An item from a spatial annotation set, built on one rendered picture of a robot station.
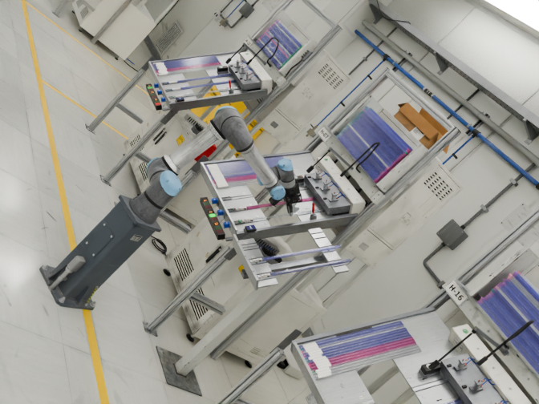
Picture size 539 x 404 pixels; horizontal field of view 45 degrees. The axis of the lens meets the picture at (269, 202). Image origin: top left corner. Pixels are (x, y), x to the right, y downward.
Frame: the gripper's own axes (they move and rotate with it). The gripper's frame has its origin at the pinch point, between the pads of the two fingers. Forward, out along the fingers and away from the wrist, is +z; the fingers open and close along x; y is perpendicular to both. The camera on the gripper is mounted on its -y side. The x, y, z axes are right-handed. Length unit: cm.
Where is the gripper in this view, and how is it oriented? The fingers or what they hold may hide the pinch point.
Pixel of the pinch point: (289, 213)
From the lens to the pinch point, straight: 353.3
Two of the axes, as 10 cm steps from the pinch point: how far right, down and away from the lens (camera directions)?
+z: 1.4, 7.5, 6.5
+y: 9.2, -3.3, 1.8
